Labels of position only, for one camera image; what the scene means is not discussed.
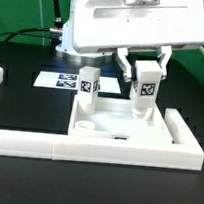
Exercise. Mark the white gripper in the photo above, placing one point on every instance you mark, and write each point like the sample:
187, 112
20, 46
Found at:
135, 25

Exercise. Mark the white square table top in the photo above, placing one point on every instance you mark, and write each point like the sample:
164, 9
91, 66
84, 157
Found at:
113, 119

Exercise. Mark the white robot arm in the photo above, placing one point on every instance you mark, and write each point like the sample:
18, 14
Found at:
97, 27

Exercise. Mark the white marker sheet with tags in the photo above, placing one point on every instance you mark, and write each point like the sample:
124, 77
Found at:
71, 81

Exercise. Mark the white L-shaped obstacle fence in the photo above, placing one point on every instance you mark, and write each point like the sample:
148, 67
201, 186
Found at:
183, 153

